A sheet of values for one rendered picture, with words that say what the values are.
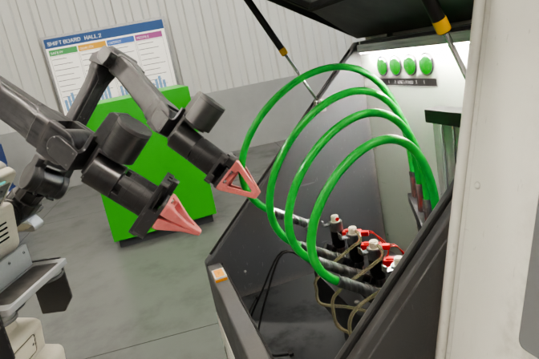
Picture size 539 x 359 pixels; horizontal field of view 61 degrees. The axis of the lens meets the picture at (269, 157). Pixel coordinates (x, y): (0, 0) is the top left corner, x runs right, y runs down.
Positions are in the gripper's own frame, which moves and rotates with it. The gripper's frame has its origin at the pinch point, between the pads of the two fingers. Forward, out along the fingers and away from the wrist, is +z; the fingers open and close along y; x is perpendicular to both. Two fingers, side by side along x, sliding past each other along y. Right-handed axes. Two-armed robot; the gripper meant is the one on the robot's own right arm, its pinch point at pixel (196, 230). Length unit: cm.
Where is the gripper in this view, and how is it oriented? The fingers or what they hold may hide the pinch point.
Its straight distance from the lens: 78.0
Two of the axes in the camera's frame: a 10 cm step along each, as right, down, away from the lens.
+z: 8.2, 5.5, 1.6
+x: -0.5, -2.1, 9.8
